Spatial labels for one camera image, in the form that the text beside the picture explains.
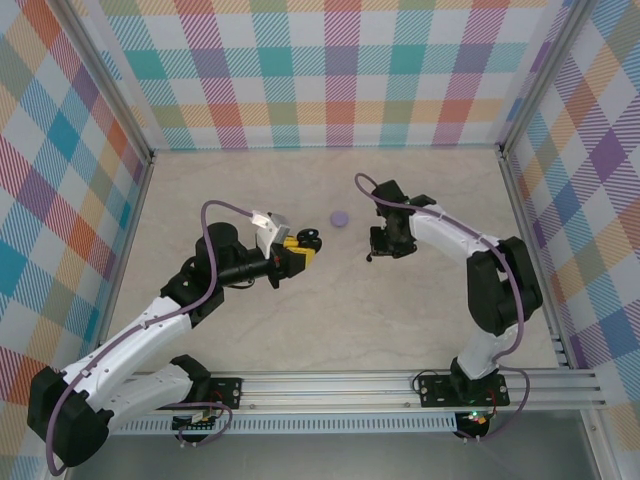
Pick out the black earbud charging case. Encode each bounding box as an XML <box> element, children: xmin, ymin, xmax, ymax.
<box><xmin>293</xmin><ymin>227</ymin><xmax>323</xmax><ymax>250</ymax></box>

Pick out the grey metal sheet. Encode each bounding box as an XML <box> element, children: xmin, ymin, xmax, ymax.
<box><xmin>64</xmin><ymin>433</ymin><xmax>601</xmax><ymax>480</ymax></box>

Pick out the purple camera cable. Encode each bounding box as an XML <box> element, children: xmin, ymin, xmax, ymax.
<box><xmin>353</xmin><ymin>172</ymin><xmax>532</xmax><ymax>444</ymax></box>
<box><xmin>45</xmin><ymin>199</ymin><xmax>259</xmax><ymax>477</ymax></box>

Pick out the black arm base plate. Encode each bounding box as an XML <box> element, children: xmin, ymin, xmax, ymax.
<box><xmin>151</xmin><ymin>377</ymin><xmax>245</xmax><ymax>411</ymax></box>
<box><xmin>417</xmin><ymin>373</ymin><xmax>511</xmax><ymax>409</ymax></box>

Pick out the aluminium table side rail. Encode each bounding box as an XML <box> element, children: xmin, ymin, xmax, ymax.
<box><xmin>59</xmin><ymin>152</ymin><xmax>156</xmax><ymax>401</ymax></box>
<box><xmin>497</xmin><ymin>144</ymin><xmax>574</xmax><ymax>371</ymax></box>

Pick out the aluminium mounting rail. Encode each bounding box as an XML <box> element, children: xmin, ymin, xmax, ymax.
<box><xmin>55</xmin><ymin>369</ymin><xmax>607</xmax><ymax>414</ymax></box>

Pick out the white slotted cable duct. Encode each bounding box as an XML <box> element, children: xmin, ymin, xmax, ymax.
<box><xmin>78</xmin><ymin>417</ymin><xmax>459</xmax><ymax>435</ymax></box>

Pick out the aluminium frame post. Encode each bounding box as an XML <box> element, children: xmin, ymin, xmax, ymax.
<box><xmin>497</xmin><ymin>0</ymin><xmax>599</xmax><ymax>161</ymax></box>
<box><xmin>59</xmin><ymin>0</ymin><xmax>154</xmax><ymax>161</ymax></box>

